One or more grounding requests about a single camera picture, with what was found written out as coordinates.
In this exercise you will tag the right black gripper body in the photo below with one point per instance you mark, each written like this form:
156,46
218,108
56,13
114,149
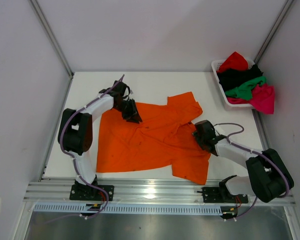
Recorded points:
200,139

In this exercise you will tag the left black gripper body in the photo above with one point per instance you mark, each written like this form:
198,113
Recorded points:
127,107

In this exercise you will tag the orange t shirt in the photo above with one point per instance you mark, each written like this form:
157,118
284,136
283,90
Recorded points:
163,138

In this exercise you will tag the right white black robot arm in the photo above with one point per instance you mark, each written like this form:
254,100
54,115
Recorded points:
268,177

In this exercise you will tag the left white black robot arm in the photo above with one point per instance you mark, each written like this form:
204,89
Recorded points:
75,135

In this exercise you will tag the green t shirt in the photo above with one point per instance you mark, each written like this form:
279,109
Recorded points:
244,91

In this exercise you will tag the black t shirt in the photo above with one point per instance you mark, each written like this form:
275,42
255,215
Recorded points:
232,78

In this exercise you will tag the magenta t shirt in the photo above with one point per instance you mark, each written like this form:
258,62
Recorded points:
263,99

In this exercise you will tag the white plastic laundry basket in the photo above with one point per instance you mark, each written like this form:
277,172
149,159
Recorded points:
215,65

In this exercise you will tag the red t shirt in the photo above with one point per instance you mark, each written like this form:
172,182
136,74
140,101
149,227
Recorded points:
235,62

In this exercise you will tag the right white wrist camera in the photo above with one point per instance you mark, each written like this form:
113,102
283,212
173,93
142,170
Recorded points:
219,130

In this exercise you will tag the aluminium mounting rail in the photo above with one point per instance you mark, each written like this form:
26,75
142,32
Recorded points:
126,191

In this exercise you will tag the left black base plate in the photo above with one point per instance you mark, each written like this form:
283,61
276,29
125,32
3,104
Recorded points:
81,192

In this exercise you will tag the slotted grey cable duct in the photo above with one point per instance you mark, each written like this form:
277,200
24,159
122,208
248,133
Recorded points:
88,208

